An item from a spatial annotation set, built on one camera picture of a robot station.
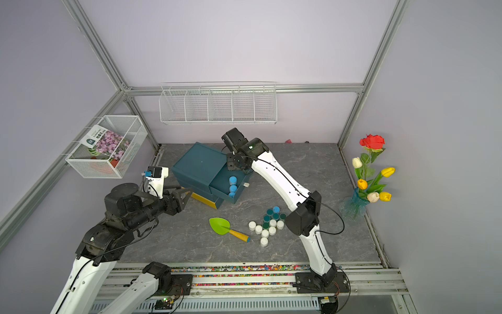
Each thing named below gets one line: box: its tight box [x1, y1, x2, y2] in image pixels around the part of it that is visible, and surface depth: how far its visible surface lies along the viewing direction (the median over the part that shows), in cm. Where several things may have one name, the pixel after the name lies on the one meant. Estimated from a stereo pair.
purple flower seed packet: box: [79, 124, 131, 161], surface depth 75 cm
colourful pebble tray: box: [169, 263, 311, 288], surface depth 79 cm
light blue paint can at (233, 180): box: [228, 175, 238, 186], surface depth 85 cm
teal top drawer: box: [208, 164, 253, 205], surface depth 83 cm
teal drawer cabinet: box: [171, 141, 247, 210], surface depth 84 cm
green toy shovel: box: [208, 217, 251, 243], surface depth 90 cm
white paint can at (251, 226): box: [248, 220, 257, 231], surface depth 88 cm
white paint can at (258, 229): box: [254, 225, 263, 235], surface depth 87 cm
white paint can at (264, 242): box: [260, 236, 269, 248], surface depth 83 cm
